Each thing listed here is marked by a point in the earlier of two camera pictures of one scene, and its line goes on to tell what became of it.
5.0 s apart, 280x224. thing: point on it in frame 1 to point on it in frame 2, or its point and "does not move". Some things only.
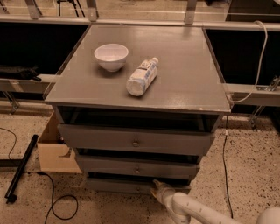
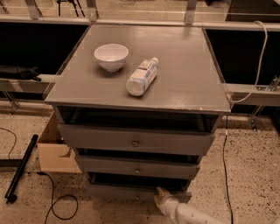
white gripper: x=164 y=192 to x=167 y=204
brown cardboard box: x=55 y=156 does not move
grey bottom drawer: x=129 y=187 to x=101 y=193
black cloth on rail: x=19 y=73 does not move
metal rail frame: x=241 y=94 does not move
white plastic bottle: x=142 y=77 does not move
